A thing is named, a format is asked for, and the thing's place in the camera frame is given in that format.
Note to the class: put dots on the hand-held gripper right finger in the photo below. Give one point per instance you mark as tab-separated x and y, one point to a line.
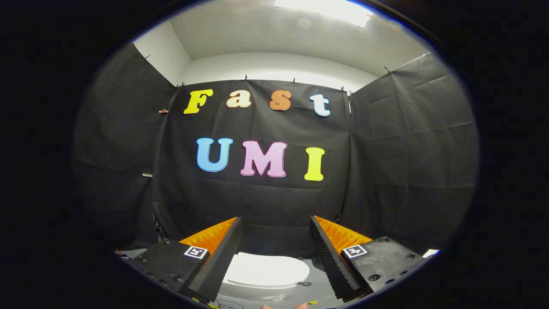
330	262

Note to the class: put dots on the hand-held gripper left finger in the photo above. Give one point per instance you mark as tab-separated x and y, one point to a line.
221	262

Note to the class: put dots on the black backdrop cloth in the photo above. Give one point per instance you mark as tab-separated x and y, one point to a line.
266	201

